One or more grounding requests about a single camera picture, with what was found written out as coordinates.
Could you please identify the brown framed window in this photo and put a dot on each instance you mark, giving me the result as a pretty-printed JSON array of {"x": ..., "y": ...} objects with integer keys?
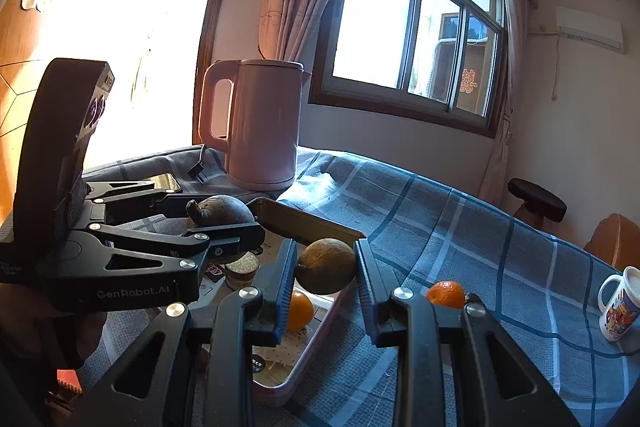
[{"x": 380, "y": 22}]

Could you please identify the pink metal tin box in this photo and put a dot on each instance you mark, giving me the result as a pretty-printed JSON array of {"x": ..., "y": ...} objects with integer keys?
[{"x": 310, "y": 219}]

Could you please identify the small brown fruit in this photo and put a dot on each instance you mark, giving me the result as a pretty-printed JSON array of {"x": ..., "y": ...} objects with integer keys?
[{"x": 325, "y": 267}]

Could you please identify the black kettle plug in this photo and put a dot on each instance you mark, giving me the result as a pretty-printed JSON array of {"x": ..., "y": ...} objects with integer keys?
[{"x": 196, "y": 170}]

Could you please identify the red paper window decoration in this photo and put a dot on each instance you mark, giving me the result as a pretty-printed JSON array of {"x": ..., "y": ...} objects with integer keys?
[{"x": 468, "y": 81}]

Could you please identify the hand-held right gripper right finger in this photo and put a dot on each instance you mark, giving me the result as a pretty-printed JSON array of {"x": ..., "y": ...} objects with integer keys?
[{"x": 364, "y": 287}]

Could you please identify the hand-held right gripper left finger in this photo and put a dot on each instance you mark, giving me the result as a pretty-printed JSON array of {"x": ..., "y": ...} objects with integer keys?
[{"x": 286, "y": 292}]

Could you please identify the white printed mug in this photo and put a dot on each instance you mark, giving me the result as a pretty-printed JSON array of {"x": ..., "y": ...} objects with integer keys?
[{"x": 620, "y": 312}]

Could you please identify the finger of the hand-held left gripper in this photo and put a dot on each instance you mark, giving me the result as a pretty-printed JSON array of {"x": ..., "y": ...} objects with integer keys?
[
  {"x": 230, "y": 239},
  {"x": 135, "y": 198}
]

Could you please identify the brown leather chair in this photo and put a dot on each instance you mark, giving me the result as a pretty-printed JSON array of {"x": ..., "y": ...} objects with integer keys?
[{"x": 615, "y": 239}]

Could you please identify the person's left hand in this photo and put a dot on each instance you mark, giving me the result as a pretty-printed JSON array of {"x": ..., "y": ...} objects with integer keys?
[{"x": 85, "y": 332}]

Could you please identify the round orange fruit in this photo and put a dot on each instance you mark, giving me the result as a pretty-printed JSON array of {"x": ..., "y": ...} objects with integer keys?
[{"x": 302, "y": 311}]

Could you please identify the white printed paper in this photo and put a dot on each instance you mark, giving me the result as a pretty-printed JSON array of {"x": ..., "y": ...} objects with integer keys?
[{"x": 280, "y": 357}]

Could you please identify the blue plaid tablecloth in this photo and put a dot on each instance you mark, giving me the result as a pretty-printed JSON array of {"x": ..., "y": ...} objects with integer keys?
[{"x": 425, "y": 217}]

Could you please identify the pink electric kettle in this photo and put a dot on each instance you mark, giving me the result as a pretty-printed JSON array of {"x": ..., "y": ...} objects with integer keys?
[{"x": 265, "y": 127}]

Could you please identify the tangerine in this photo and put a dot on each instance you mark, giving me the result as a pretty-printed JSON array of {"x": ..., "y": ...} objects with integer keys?
[{"x": 445, "y": 294}]

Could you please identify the dark round stool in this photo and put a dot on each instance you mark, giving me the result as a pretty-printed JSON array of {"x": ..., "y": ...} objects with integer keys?
[{"x": 537, "y": 199}]

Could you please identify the gold smartphone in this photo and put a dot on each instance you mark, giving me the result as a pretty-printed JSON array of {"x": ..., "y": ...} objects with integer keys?
[{"x": 165, "y": 182}]

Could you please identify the white air conditioner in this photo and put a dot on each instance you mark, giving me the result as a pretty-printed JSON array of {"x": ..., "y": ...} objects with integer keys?
[{"x": 590, "y": 29}]

